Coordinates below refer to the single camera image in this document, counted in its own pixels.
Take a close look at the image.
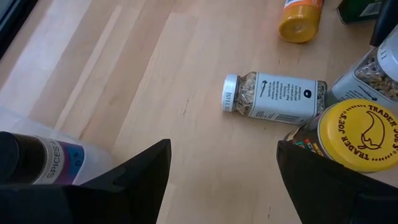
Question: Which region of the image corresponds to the everything bagel seasoning glass jar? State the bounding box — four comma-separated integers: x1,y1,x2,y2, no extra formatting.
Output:
326,26,398,110
221,71,328,125

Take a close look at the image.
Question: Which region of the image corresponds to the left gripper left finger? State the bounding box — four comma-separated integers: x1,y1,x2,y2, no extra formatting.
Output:
63,138,172,224

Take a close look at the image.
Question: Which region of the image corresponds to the black-lid labelled spice bottle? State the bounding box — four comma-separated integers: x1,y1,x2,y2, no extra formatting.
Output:
0,131,85,186

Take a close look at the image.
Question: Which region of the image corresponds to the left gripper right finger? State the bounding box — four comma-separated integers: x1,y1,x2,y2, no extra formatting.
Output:
276,140,398,224

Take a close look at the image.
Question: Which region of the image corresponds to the black table frame rail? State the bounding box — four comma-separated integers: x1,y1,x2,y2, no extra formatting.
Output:
0,0,38,58

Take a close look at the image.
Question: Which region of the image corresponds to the orange turmeric spice bottle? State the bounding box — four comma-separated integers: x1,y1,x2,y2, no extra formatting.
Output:
278,0,325,44

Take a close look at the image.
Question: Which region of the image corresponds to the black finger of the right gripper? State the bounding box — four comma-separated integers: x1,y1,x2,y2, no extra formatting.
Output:
369,0,398,47

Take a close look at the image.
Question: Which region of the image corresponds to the dark rectangular spice tin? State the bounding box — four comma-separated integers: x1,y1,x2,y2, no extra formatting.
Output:
336,0,385,25

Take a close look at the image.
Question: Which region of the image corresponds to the yellow-lid Trader Joe's spice jar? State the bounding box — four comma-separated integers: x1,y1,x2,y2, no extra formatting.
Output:
283,98,398,174

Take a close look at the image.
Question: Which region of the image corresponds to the clear plastic bin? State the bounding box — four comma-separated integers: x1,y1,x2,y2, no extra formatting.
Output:
0,105,114,187

